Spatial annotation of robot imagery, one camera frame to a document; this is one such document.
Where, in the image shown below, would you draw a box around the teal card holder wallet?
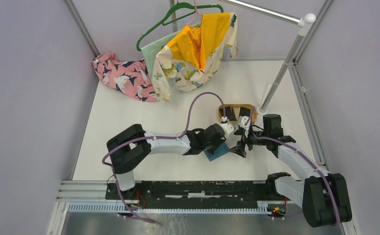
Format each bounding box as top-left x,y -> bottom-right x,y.
204,142 -> 229,162

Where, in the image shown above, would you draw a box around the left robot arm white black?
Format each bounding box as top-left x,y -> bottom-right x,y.
106,122 -> 236,200

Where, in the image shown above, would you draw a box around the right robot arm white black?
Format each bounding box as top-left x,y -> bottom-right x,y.
230,114 -> 353,228

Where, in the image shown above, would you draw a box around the black cards in tray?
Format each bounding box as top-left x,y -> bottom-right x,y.
219,106 -> 252,121

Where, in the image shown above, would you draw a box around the oval wooden tray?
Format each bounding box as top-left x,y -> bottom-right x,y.
218,104 -> 258,124

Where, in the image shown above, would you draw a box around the dinosaur print yellow jacket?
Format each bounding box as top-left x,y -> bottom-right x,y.
151,12 -> 238,101

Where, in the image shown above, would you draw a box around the pink patterned cloth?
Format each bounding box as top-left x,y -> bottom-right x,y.
92,52 -> 158,102

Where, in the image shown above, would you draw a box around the mint green cloth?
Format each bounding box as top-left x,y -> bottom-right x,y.
140,23 -> 190,78

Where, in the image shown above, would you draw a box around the silver clothes rack pole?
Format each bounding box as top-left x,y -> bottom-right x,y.
223,0 -> 317,116

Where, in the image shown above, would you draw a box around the green clothes hanger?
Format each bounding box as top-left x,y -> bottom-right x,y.
136,2 -> 224,51

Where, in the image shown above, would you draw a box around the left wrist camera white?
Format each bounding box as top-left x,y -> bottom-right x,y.
220,116 -> 236,138

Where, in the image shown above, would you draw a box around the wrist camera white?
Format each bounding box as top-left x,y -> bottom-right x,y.
237,116 -> 250,135
220,116 -> 236,138

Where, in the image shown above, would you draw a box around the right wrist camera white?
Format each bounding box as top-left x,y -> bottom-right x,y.
237,116 -> 250,135

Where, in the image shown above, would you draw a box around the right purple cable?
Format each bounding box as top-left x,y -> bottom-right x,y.
245,107 -> 341,226

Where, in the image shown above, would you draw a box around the purple cable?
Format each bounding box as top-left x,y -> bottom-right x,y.
101,92 -> 226,224
245,107 -> 341,226

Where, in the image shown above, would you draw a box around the white slotted cable duct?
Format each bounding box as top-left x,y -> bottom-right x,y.
67,202 -> 271,215

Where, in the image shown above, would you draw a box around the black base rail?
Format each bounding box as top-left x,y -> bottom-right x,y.
105,181 -> 292,209

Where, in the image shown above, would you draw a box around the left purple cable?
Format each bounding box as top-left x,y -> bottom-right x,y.
101,92 -> 226,224

